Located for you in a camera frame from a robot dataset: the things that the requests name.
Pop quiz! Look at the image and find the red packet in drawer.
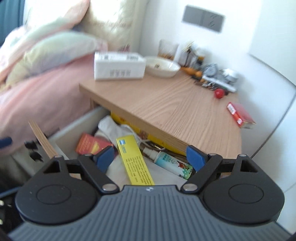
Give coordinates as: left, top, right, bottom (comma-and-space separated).
75, 133, 113, 155

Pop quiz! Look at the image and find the open white drawer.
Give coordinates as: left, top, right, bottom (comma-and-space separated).
28, 105, 197, 186

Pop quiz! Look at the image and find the yellow flat box in drawer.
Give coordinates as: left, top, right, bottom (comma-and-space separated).
111, 112, 186, 156

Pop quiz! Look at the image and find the white spray bottle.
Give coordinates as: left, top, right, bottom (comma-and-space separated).
143, 147, 193, 180

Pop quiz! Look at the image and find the red small box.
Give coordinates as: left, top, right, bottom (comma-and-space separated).
227, 102, 256, 129

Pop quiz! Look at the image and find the yellow long box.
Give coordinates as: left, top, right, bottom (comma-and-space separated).
116, 135, 154, 186

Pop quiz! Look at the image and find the white crumpled bag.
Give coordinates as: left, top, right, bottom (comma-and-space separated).
94, 115, 142, 148

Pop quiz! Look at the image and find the pink bed quilt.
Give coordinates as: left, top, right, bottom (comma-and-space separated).
1, 54, 94, 156

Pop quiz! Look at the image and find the red ball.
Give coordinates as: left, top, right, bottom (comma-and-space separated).
214, 88, 225, 99

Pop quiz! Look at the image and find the wooden bedside table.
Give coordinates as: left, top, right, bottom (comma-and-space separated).
79, 72, 242, 158

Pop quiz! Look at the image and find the white remote control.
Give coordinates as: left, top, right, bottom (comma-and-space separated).
202, 75, 237, 93

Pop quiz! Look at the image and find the small alarm clock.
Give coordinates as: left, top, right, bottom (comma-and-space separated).
203, 64, 218, 77

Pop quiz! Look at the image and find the white cardboard box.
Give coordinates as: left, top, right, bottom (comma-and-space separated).
94, 52, 146, 81

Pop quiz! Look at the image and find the pastel pillow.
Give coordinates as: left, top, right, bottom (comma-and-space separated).
4, 31, 108, 88

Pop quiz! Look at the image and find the white ceramic bowl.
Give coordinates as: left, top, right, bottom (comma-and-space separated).
145, 56, 181, 78

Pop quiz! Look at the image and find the clear glass cup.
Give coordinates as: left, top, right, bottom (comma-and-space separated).
158, 39, 179, 61

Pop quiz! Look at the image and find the cream fluffy pillow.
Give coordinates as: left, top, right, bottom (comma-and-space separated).
78, 0, 148, 52

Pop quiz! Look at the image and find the grey wall socket panel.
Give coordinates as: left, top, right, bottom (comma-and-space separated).
182, 5, 225, 33

